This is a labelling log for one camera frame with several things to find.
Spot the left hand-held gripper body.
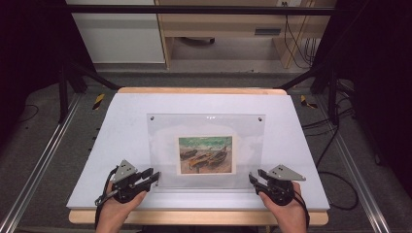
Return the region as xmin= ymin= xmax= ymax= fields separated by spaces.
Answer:
xmin=111 ymin=159 xmax=149 ymax=204

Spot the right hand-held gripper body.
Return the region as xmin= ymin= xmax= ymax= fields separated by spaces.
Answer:
xmin=259 ymin=164 xmax=307 ymax=207

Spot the clear acrylic photo frame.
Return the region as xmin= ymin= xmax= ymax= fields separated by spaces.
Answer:
xmin=146 ymin=113 xmax=266 ymax=192

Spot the person's right hand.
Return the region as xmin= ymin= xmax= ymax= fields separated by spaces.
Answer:
xmin=258 ymin=182 xmax=308 ymax=227

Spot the person's left hand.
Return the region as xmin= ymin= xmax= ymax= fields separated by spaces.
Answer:
xmin=96 ymin=182 xmax=148 ymax=227

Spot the white board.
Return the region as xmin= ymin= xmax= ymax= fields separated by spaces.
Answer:
xmin=66 ymin=92 xmax=330 ymax=212

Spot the wooden table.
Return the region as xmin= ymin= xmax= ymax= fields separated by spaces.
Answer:
xmin=68 ymin=86 xmax=329 ymax=227

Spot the painting print of boats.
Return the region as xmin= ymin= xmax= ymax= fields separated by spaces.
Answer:
xmin=176 ymin=135 xmax=237 ymax=177

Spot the yellow black tape marker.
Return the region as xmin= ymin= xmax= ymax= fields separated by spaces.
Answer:
xmin=92 ymin=92 xmax=107 ymax=111
xmin=299 ymin=94 xmax=320 ymax=110

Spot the black metal stand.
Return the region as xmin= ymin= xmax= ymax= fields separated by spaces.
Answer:
xmin=275 ymin=59 xmax=342 ymax=126
xmin=57 ymin=59 xmax=121 ymax=124

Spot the white cabinet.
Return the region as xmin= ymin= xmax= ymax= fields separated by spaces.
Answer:
xmin=65 ymin=0 xmax=166 ymax=64

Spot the black curtain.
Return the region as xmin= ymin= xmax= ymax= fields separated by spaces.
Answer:
xmin=313 ymin=0 xmax=412 ymax=190
xmin=0 ymin=0 xmax=95 ymax=145

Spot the wooden desk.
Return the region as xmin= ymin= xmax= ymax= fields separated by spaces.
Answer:
xmin=154 ymin=0 xmax=336 ymax=70

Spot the black horizontal bar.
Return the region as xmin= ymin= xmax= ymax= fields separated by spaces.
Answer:
xmin=64 ymin=4 xmax=338 ymax=17

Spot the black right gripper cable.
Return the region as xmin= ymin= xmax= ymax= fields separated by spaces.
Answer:
xmin=292 ymin=189 xmax=311 ymax=229

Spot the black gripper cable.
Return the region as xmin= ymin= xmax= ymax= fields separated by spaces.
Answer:
xmin=292 ymin=189 xmax=311 ymax=229
xmin=93 ymin=166 xmax=120 ymax=229

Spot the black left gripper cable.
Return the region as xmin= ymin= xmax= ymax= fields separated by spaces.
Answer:
xmin=93 ymin=166 xmax=120 ymax=229

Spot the black looped floor cable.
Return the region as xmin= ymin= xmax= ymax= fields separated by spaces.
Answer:
xmin=315 ymin=124 xmax=361 ymax=212

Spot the aluminium floor rail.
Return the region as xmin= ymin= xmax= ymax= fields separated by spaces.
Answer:
xmin=0 ymin=93 xmax=83 ymax=233
xmin=314 ymin=95 xmax=393 ymax=233

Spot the thin black floor cable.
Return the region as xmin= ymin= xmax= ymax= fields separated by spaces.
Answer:
xmin=18 ymin=104 xmax=40 ymax=123

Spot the black hanging cable bundle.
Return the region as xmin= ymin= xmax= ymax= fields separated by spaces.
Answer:
xmin=281 ymin=1 xmax=322 ymax=70

